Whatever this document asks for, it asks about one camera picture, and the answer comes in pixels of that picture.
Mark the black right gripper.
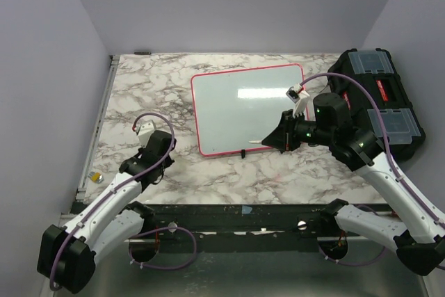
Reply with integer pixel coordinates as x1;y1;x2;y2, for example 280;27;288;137
262;109;334;151

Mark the pink framed whiteboard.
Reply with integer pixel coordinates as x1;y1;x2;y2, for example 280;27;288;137
191;63;305;157

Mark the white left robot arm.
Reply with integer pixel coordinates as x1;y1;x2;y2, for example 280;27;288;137
37;130;176;294

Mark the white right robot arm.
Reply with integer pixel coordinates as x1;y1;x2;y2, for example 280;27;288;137
261;93;444;276

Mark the small yellow connector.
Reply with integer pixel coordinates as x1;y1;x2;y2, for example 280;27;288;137
88;171;104;184

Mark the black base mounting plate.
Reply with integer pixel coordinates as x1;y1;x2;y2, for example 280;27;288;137
93;202;390;255

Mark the black toolbox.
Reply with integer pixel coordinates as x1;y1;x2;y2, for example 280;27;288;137
328;48;426;163

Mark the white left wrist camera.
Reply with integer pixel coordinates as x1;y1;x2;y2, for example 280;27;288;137
133;120;156;147

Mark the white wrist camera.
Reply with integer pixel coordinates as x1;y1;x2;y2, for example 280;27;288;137
286;83;310;118
133;120;156;147

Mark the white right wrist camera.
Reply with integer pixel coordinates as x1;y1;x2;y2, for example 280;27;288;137
286;83;310;118

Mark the aluminium frame rail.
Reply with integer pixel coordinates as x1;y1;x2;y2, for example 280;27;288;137
74;55;120;202

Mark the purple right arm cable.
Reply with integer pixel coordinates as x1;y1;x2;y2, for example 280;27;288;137
298;73;445;270

